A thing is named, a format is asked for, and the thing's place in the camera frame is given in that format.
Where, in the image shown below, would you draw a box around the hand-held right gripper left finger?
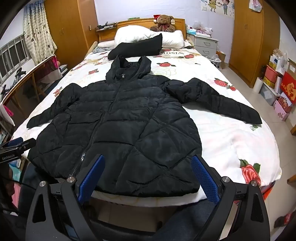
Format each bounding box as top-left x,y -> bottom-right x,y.
25,154 -> 106,241

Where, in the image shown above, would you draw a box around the white basket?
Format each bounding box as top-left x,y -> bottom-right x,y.
209,56 -> 226,69

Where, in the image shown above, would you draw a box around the grey nightstand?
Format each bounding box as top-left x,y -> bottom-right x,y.
187,32 -> 219,57

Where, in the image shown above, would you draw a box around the black puffer jacket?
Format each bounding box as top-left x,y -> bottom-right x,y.
26,55 -> 262,198

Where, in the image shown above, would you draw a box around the clutter of bags and tissues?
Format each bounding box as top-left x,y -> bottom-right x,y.
186,19 -> 214,37

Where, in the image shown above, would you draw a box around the wooden wardrobe with hanging bag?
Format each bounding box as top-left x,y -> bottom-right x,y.
229,0 -> 281,87

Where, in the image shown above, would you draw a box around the brown teddy bear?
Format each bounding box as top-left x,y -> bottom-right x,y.
150,14 -> 176,33

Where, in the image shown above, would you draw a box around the bed with floral blanket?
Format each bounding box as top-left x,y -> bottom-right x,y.
11,47 -> 282,207

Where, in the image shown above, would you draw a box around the white plastic bag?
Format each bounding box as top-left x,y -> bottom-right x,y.
248,0 -> 263,12

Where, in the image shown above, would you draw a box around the patterned curtain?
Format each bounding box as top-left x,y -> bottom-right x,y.
23,2 -> 58,65

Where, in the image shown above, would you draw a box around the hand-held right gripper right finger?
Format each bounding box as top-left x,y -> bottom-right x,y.
191,154 -> 271,241

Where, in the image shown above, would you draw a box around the wooden chair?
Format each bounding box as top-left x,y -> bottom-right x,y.
0,54 -> 68,139

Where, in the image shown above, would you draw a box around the black folded cloth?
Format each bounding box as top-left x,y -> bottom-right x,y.
107,33 -> 163,59

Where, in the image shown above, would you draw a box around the wooden wardrobe beside curtain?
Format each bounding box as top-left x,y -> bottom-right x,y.
44,0 -> 97,72

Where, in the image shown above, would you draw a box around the pale small pillow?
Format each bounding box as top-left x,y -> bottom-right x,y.
97,40 -> 116,49

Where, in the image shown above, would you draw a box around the white pillow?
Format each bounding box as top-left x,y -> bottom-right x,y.
114,25 -> 185,49

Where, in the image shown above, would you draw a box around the white roll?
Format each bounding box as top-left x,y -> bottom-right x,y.
253,77 -> 264,93

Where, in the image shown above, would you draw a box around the cartoon wall sticker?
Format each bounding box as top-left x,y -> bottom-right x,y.
200,0 -> 236,16

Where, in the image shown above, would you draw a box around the dark items on headboard shelf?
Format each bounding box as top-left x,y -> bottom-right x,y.
95,21 -> 118,30

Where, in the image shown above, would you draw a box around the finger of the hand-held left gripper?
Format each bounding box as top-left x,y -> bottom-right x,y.
5,137 -> 37,154

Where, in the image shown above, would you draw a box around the window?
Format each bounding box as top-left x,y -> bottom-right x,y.
0,34 -> 31,81

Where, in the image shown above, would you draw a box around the stack of cardboard boxes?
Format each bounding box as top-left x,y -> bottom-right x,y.
259,48 -> 296,130

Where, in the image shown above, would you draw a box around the wooden headboard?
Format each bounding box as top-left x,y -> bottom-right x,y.
96,18 -> 186,43

